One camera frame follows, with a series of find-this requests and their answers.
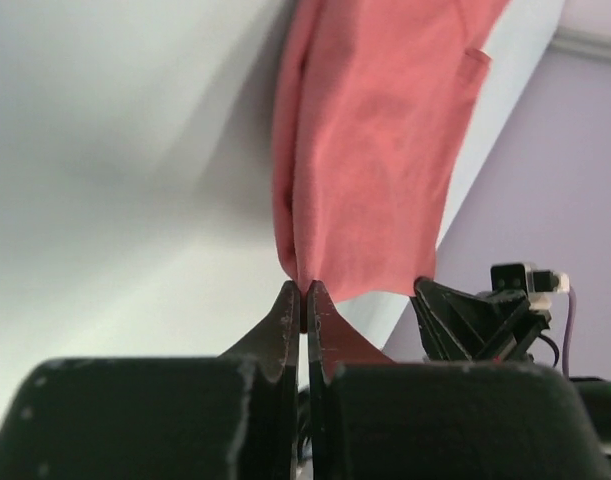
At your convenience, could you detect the salmon pink t shirt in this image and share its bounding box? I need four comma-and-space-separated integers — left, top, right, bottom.
270, 0, 511, 364

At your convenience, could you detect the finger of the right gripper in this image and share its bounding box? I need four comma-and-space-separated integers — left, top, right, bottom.
412, 277, 484, 361

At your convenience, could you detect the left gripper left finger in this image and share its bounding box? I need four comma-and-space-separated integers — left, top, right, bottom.
0, 282, 301, 480

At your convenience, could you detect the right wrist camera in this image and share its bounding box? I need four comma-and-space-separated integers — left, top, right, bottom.
490, 263, 572, 310

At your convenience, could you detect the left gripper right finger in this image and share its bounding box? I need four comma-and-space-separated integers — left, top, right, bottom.
306, 281, 611, 479

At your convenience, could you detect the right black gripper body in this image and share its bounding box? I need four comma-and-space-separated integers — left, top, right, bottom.
449, 290, 552, 362

